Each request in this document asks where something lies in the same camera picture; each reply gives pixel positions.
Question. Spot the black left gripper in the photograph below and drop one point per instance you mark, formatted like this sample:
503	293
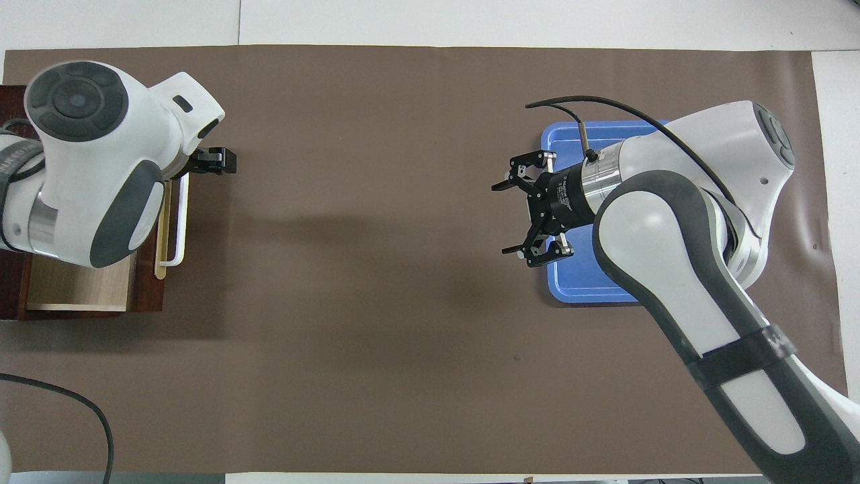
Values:
198	163

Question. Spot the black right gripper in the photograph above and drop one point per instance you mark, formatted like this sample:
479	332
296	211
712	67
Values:
564	202

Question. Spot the wooden drawer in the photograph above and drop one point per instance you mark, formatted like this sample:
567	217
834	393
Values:
80	289

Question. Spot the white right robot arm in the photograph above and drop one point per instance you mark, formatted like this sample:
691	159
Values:
672	269

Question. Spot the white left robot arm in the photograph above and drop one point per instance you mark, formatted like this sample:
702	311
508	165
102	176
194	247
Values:
154	134

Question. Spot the dark wooden drawer cabinet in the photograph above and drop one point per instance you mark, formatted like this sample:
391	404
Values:
12	289

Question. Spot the blue plastic tray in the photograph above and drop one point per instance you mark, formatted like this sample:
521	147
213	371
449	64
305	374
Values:
571	279

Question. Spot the brown table mat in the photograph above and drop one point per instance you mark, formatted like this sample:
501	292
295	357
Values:
369	269

